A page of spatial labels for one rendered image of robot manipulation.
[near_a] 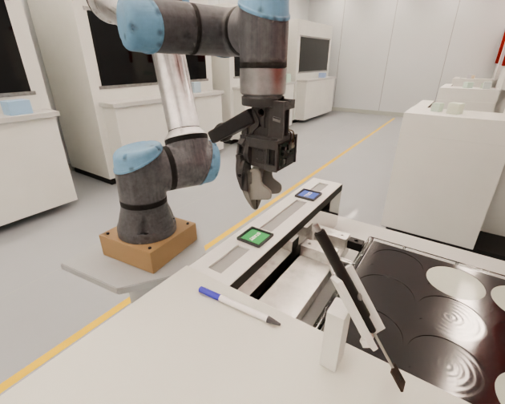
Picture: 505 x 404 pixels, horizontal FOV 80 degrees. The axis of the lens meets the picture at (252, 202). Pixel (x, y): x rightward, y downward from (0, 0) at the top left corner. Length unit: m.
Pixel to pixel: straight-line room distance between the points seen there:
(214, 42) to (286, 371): 0.49
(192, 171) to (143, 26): 0.38
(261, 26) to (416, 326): 0.53
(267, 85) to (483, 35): 8.00
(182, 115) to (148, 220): 0.28
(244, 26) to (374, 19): 8.28
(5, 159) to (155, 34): 2.61
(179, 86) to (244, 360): 0.65
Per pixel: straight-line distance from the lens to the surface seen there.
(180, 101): 0.83
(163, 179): 0.77
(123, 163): 0.75
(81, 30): 3.55
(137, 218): 0.79
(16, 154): 3.07
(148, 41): 0.52
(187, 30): 0.54
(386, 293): 0.64
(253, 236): 0.63
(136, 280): 0.79
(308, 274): 0.68
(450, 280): 0.73
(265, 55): 0.49
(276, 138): 0.51
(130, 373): 0.43
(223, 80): 5.07
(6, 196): 3.12
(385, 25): 8.67
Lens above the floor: 1.30
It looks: 25 degrees down
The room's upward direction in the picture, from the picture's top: straight up
